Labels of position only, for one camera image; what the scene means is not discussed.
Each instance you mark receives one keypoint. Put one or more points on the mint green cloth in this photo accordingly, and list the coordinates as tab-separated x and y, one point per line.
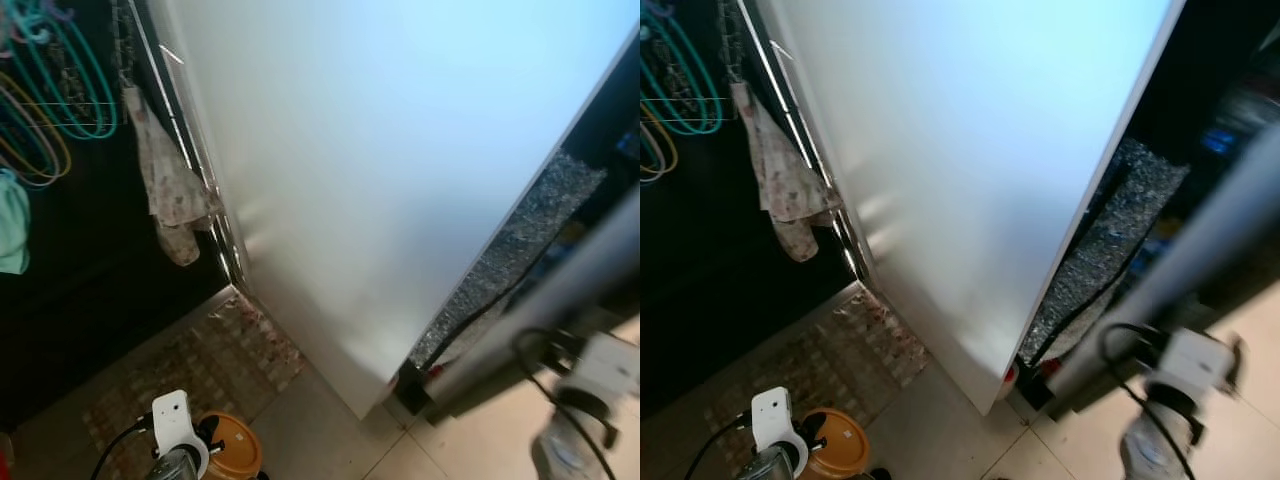
12	220

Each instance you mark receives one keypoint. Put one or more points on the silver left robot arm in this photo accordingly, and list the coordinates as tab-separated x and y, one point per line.
770	466
175	468

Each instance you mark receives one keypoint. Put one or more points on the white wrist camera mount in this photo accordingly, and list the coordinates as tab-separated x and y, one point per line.
1195	360
172	415
608	365
772	412

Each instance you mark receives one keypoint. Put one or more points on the grey door panel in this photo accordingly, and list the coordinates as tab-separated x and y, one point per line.
1190	260
560	300

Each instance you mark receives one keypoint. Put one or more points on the white fridge door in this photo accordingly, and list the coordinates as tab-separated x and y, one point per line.
400	150
980	150

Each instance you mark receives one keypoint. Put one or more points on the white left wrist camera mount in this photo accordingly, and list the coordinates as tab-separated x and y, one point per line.
172	415
772	412

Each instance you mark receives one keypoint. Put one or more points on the floral hanging cloth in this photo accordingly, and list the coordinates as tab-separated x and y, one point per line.
780	175
165	180

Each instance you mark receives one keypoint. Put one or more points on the speckled granite slab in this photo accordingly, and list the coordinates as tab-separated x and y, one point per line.
1110	240
520	250

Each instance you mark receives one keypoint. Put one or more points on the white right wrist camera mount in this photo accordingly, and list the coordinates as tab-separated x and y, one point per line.
608	365
1195	360

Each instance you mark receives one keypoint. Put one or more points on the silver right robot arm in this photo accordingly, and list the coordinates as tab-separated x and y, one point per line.
1155	450
565	450

